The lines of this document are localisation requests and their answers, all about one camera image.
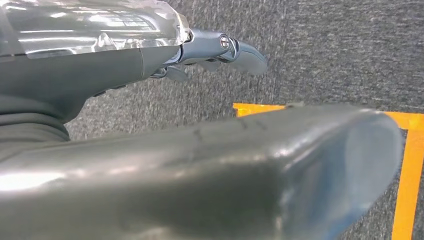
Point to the yellow floor tape square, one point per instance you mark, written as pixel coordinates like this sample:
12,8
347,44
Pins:
410,182

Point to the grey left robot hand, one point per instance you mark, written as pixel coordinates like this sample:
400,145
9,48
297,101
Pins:
82,66

